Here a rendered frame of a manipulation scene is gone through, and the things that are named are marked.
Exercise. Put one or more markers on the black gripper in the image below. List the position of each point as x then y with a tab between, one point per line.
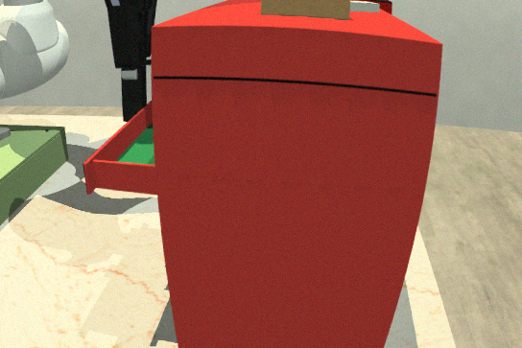
129	53

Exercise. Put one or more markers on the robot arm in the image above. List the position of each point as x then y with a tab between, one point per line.
33	46

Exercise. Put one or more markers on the tan rectangular block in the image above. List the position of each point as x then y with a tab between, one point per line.
332	9

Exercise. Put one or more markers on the red tool chest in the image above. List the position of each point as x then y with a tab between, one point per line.
290	159

